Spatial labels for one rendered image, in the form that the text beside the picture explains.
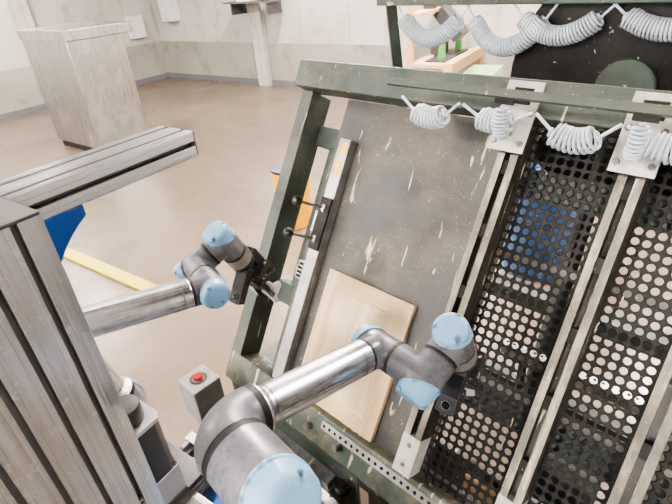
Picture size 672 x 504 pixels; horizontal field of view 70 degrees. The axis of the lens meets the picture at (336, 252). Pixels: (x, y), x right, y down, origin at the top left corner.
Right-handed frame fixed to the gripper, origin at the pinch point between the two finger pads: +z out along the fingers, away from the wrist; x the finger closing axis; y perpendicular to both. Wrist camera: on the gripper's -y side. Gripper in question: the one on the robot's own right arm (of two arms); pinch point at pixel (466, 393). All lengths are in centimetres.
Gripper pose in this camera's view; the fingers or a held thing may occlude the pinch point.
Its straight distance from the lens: 129.4
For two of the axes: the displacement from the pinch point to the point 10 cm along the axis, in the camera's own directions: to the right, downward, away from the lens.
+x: -8.3, -2.4, 5.1
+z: 3.2, 5.5, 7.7
